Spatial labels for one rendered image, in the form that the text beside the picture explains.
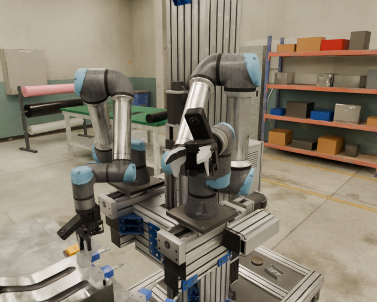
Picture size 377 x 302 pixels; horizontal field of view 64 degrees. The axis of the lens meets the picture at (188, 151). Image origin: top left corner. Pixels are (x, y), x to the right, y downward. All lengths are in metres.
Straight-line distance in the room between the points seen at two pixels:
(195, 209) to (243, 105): 0.46
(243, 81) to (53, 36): 7.26
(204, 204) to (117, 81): 0.61
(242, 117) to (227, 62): 0.20
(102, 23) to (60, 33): 1.21
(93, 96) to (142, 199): 0.61
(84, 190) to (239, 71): 0.69
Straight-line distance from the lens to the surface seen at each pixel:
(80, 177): 1.14
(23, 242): 1.75
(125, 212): 1.61
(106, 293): 1.22
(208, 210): 1.25
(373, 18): 5.89
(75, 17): 8.46
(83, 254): 1.30
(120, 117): 1.26
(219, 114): 1.46
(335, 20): 6.04
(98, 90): 1.33
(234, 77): 1.09
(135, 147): 1.55
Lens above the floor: 1.64
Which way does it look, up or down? 16 degrees down
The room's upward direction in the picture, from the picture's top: straight up
